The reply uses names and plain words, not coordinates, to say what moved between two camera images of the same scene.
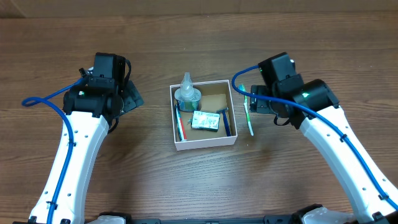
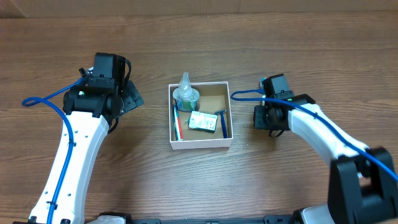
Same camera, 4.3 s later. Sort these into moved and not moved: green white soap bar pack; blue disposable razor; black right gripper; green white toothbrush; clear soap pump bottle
Moved: green white toothbrush; black right gripper; blue disposable razor
Not moved: green white soap bar pack; clear soap pump bottle
